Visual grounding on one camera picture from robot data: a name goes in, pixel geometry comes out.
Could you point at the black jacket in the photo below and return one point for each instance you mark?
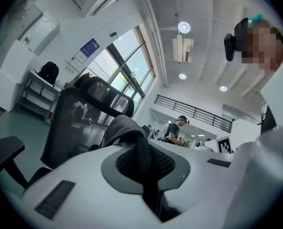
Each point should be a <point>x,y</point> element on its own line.
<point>127,128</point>

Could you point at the white metal rack table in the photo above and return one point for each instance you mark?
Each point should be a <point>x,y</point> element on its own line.
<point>39,96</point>

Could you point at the round ceiling light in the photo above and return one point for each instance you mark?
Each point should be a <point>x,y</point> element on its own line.
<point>182,76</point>
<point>223,88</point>
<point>184,27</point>

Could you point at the small white wall sign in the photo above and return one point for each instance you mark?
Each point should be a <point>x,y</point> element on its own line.
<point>72,68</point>

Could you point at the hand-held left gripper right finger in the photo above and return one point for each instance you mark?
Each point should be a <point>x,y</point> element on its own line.
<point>203,187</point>

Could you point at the black balcony railing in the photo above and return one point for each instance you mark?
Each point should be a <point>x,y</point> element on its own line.
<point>194,113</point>

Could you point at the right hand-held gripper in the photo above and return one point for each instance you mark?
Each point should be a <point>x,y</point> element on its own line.
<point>225,145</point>

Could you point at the teal face mask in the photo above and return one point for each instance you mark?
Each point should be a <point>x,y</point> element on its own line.
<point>257,17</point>

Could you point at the white cube box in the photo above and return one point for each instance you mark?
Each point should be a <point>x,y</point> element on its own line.
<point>16,61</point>
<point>3,92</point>

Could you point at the black head-worn camera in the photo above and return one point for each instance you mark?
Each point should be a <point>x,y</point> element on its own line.
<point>230,46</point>

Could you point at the white wall poster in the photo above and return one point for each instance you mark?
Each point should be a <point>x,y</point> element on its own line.
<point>80,57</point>

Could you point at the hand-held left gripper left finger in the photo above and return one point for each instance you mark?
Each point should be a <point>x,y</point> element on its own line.
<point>89,175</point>

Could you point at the black rounded bag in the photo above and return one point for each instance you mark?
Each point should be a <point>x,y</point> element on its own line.
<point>48,71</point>

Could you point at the black mesh office chair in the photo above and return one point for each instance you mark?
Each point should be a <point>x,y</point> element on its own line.
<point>129,56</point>
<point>49,151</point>

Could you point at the person's face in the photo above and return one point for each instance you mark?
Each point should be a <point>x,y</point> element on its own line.
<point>263,49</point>

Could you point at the blue wall poster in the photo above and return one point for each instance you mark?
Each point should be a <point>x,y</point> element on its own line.
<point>90,47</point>

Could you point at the ceiling air conditioner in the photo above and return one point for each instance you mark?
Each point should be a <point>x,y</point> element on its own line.
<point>182,49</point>

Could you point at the person's black buttoned top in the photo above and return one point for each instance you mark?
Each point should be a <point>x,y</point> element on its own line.
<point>267,118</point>

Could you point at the plastic-wrapped white pallet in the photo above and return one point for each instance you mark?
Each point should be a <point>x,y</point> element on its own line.
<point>42,30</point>

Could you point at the black wall box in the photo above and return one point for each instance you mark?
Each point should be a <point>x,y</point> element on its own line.
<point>114,34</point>

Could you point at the gray metal locker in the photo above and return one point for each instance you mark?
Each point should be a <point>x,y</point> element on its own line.
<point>24,15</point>

